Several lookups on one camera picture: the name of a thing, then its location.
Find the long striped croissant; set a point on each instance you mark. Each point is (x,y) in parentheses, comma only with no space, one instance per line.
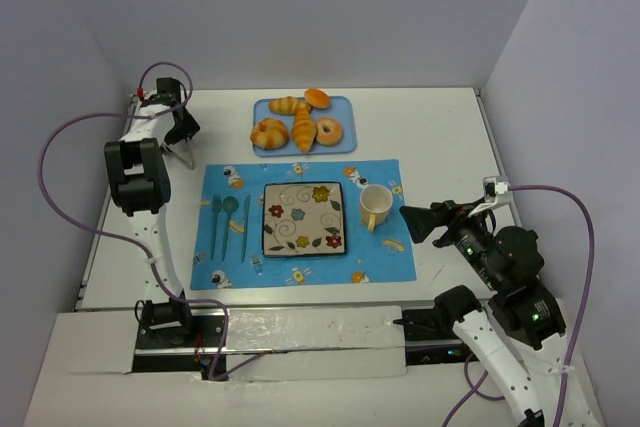
(303,131)

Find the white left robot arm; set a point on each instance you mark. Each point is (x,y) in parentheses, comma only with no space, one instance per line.
(140,186)

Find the blue plastic tray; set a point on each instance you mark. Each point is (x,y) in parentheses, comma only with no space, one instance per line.
(340,109)

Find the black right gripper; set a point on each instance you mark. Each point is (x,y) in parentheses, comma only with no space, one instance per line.
(445,222)

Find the square floral plate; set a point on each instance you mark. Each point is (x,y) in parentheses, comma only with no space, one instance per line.
(303,220)

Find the teal plastic fork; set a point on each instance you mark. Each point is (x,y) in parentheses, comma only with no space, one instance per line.
(216,208)

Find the blue cartoon placemat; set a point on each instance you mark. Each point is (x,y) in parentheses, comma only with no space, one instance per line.
(384,255)

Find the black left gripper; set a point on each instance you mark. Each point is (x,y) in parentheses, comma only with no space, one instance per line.
(185,128)

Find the teal plastic spoon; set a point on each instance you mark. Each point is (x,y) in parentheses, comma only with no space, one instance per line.
(230,205)

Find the teal plastic knife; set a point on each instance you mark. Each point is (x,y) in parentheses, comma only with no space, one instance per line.
(246,210)

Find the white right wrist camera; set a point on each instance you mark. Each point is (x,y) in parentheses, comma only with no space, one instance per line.
(496,193)

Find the round twisted bread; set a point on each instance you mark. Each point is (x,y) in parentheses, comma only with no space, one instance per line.
(269,134)

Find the upper striped croissant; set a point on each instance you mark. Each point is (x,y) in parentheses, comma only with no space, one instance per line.
(288,106)

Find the metal serving tongs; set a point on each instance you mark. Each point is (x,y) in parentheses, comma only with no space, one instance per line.
(181,152)

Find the yellow mug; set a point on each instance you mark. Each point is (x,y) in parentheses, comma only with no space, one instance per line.
(375,204)

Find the metal rail with white cover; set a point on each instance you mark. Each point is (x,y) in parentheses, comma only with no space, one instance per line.
(292,344)

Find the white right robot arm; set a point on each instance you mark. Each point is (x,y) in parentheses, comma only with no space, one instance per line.
(519,335)

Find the round orange bun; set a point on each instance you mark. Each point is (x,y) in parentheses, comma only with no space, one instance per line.
(317,98)

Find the sugared orange donut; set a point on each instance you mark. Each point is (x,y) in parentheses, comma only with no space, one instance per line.
(329,131)

